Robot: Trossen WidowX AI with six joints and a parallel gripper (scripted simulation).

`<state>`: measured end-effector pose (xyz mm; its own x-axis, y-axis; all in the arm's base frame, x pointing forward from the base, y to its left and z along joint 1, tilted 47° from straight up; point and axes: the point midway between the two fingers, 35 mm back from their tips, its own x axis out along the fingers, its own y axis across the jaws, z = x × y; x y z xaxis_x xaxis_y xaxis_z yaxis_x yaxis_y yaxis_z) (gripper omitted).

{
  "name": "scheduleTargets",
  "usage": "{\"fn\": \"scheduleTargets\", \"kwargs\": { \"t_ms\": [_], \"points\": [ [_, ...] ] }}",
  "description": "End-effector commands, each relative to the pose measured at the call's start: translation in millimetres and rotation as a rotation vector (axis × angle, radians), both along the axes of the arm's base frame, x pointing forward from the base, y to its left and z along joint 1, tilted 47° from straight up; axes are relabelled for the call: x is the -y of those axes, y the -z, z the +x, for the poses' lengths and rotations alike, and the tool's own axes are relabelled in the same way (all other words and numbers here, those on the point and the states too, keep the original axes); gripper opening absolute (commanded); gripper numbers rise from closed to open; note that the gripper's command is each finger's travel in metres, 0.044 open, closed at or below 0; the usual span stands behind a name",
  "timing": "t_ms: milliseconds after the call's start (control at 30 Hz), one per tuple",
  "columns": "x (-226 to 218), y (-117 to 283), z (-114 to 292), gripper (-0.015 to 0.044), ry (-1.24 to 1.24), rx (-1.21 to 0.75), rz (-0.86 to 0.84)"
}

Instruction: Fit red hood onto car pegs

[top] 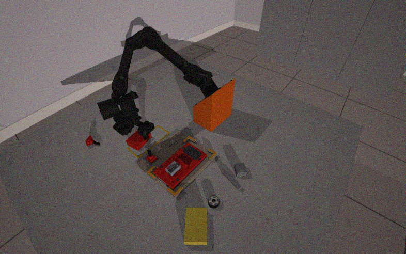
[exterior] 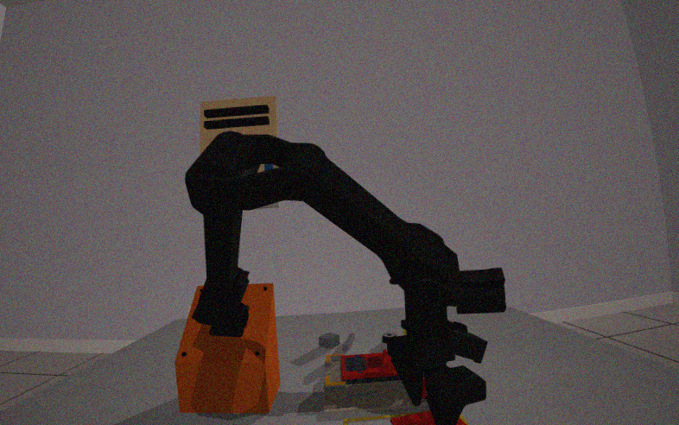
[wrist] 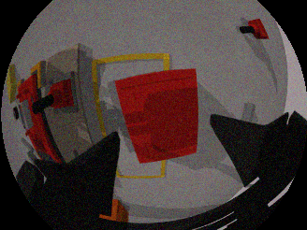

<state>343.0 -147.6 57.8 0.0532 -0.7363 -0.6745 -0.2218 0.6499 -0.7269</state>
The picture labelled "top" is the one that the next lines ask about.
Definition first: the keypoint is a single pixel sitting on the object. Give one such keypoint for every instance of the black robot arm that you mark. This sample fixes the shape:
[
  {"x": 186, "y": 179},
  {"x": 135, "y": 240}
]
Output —
[{"x": 151, "y": 39}]

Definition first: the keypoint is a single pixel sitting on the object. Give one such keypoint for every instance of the olive yellow rectangular block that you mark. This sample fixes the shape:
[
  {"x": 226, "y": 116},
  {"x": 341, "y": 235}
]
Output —
[{"x": 195, "y": 230}]

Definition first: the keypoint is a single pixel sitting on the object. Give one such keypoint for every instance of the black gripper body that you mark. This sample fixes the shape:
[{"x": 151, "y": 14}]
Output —
[{"x": 144, "y": 128}]

